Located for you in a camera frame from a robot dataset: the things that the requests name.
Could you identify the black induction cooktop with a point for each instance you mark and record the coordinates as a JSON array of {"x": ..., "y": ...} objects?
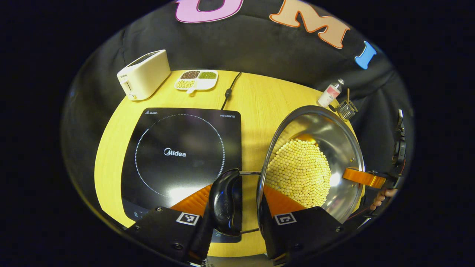
[{"x": 178, "y": 152}]

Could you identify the black backdrop cloth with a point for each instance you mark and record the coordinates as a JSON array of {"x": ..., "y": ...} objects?
[{"x": 259, "y": 48}]

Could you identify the white toaster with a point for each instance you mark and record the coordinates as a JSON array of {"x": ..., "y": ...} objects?
[{"x": 143, "y": 76}]

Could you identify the stainless steel pot with beans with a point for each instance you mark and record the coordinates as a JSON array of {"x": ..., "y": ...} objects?
[{"x": 300, "y": 170}]

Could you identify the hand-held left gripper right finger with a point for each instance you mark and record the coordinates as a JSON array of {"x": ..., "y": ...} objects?
[{"x": 267, "y": 230}]

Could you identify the small glass jar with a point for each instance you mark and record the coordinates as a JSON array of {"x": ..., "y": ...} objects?
[{"x": 347, "y": 110}]

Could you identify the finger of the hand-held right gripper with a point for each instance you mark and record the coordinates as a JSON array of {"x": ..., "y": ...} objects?
[{"x": 363, "y": 178}]

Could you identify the wooden stick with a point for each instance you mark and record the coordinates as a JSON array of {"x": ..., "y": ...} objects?
[{"x": 348, "y": 95}]

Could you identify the clear bottle with pink label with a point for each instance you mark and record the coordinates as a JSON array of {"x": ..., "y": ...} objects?
[{"x": 329, "y": 94}]

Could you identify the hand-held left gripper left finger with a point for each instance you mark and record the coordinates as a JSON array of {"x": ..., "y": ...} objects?
[{"x": 202, "y": 239}]

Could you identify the white divided bean dish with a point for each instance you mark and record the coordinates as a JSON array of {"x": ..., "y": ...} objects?
[{"x": 196, "y": 79}]

